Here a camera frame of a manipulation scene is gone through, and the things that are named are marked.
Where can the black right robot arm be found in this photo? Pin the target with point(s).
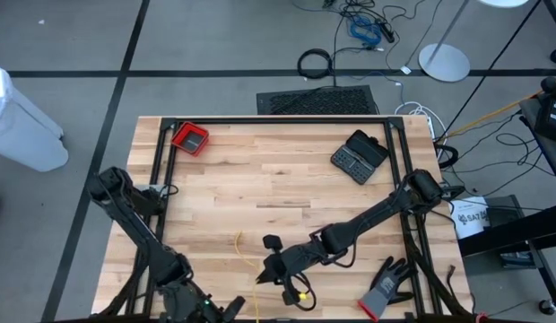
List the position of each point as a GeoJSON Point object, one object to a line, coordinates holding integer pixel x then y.
{"type": "Point", "coordinates": [372, 215]}

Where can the red plastic bin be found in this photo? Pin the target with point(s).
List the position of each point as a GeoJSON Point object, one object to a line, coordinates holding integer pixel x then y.
{"type": "Point", "coordinates": [190, 139]}

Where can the black aluminium table frame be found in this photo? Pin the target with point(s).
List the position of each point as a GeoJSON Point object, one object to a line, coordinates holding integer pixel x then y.
{"type": "Point", "coordinates": [278, 120]}

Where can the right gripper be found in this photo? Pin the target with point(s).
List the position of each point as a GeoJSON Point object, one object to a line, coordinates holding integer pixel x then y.
{"type": "Point", "coordinates": [289, 264]}

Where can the grey round-base stand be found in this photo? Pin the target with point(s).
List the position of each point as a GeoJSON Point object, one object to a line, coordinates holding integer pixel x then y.
{"type": "Point", "coordinates": [444, 63]}

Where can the white lamp head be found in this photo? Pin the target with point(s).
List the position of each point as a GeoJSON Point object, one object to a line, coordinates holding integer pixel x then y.
{"type": "Point", "coordinates": [502, 2]}

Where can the white cardboard box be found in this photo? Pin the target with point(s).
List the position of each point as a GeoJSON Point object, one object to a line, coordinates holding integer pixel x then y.
{"type": "Point", "coordinates": [471, 220]}

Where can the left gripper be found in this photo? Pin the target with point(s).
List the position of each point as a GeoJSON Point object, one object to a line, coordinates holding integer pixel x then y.
{"type": "Point", "coordinates": [206, 311]}

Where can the black floor mat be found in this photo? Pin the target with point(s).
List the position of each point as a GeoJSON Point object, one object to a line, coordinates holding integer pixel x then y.
{"type": "Point", "coordinates": [318, 101]}

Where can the black electronic device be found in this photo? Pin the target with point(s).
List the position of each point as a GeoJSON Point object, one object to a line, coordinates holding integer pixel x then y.
{"type": "Point", "coordinates": [553, 116]}

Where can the black open bit case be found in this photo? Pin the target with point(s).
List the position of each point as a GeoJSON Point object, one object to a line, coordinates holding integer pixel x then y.
{"type": "Point", "coordinates": [363, 152]}

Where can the black caster wheel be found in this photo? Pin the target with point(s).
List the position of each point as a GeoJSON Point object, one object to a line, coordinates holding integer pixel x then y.
{"type": "Point", "coordinates": [547, 307]}

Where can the grey black work glove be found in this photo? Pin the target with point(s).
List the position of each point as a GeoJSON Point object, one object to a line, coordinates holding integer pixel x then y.
{"type": "Point", "coordinates": [385, 287]}

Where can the black power strip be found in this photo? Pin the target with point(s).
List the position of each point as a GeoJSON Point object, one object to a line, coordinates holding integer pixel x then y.
{"type": "Point", "coordinates": [387, 31]}

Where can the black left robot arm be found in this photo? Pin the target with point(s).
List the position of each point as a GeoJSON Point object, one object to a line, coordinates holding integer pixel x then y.
{"type": "Point", "coordinates": [139, 224]}

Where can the thin black slanted pole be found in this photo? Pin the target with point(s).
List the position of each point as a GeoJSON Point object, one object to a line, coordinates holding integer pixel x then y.
{"type": "Point", "coordinates": [491, 67]}

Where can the black side table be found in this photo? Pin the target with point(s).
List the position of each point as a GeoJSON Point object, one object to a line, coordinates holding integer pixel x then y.
{"type": "Point", "coordinates": [506, 233]}

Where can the white trash bin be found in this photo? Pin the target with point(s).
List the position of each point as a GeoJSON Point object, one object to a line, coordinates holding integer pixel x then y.
{"type": "Point", "coordinates": [22, 130]}

